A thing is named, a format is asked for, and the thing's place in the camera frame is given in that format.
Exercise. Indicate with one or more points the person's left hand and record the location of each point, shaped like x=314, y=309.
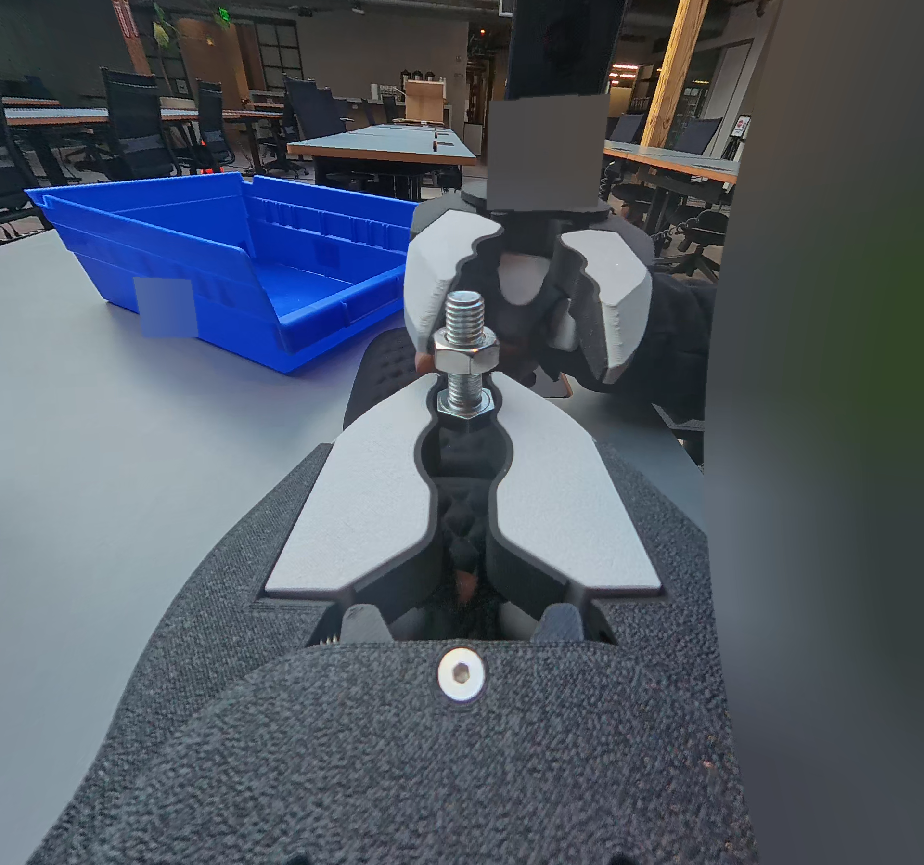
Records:
x=467, y=582

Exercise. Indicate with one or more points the blue plastic bin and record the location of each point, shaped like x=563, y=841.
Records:
x=180, y=251

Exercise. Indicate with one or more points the green exit sign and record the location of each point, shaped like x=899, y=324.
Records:
x=224, y=16

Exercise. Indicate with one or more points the black paned door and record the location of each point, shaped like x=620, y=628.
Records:
x=278, y=56

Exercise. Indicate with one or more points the green potted plant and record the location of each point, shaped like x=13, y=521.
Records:
x=159, y=33

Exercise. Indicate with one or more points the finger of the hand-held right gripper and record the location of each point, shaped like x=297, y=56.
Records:
x=433, y=266
x=621, y=287

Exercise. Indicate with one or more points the silver hex bolt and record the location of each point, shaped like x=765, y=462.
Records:
x=462, y=385

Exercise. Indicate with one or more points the wooden pillar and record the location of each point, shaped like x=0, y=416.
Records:
x=119, y=6
x=682, y=49

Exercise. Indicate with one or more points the wood-edged grey table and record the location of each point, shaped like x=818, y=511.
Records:
x=678, y=161
x=72, y=114

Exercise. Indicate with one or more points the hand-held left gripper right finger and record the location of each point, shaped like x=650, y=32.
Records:
x=570, y=511

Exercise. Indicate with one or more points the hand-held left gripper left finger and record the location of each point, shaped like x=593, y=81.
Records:
x=346, y=511

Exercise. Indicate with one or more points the black office chair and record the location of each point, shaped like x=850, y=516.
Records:
x=696, y=237
x=137, y=121
x=14, y=179
x=701, y=137
x=314, y=110
x=213, y=121

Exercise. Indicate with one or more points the wooden box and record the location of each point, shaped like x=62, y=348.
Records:
x=424, y=101

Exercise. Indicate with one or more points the long grey table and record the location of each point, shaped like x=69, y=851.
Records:
x=382, y=144

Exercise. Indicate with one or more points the black dimpled foam pad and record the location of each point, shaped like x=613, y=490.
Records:
x=386, y=367

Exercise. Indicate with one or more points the person's right hand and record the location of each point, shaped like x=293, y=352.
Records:
x=671, y=345

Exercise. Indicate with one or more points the silver hex nut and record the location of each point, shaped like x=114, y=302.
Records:
x=465, y=354

